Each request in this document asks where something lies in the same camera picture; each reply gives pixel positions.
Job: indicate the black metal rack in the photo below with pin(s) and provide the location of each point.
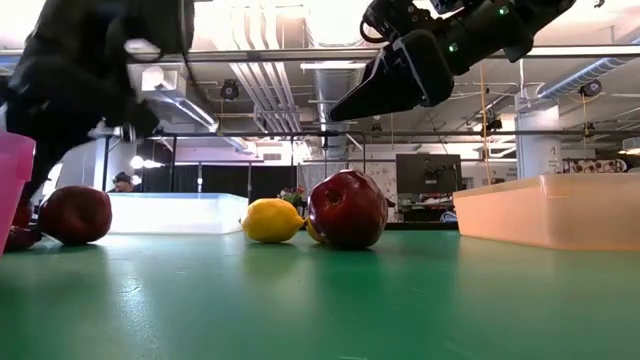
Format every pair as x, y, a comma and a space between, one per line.
225, 135

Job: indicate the white ceiling air unit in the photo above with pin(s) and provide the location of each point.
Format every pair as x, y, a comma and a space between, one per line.
165, 80

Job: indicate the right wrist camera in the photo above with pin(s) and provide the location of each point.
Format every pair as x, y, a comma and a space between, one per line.
395, 15

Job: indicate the pink plastic basket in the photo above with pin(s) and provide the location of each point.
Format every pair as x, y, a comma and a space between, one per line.
12, 175

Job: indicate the dark red apple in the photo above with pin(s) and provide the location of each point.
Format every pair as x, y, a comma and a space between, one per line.
75, 215

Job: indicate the person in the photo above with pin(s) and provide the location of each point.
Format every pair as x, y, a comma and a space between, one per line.
122, 182

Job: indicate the black monitor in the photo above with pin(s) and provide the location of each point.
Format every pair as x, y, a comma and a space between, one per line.
428, 173

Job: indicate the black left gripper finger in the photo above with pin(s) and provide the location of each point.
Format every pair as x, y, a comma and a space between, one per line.
39, 167

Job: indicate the green table mat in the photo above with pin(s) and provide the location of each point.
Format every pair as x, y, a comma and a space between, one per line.
320, 310

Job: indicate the small purple sweet potato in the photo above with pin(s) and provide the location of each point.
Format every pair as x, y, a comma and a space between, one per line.
20, 239

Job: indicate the glossy red apple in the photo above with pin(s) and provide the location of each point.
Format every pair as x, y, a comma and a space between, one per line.
350, 210

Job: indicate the yellow lemon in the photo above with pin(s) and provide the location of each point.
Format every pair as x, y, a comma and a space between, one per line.
272, 220
312, 234

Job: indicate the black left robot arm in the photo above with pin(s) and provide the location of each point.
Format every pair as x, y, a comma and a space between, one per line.
100, 25

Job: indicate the silver ventilation duct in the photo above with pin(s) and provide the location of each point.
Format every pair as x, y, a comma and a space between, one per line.
335, 85

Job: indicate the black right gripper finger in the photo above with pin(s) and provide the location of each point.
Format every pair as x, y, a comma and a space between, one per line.
385, 85
432, 70

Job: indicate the tan plastic basket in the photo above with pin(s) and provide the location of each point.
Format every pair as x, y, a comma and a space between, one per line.
550, 215

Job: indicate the clear white plastic basket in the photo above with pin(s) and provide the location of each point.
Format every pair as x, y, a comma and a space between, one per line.
175, 215

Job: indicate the patterned wall panel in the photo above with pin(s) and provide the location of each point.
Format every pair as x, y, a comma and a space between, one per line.
595, 166

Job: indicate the silver rig crossbar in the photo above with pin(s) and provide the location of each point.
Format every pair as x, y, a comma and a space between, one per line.
250, 55

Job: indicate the mixed flower bouquet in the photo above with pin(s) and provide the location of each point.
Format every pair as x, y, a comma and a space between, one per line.
295, 194

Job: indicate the black ceiling spot lamp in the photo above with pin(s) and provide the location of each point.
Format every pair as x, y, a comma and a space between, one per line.
591, 88
229, 90

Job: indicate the black table frame rail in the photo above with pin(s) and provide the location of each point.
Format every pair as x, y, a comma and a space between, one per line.
415, 226

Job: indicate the ceiling light bar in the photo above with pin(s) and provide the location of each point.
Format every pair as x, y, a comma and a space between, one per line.
330, 65

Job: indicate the corrugated grey duct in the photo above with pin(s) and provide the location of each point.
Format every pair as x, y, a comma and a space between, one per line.
575, 80

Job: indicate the black curtain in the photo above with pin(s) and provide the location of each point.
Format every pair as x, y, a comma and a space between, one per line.
225, 180

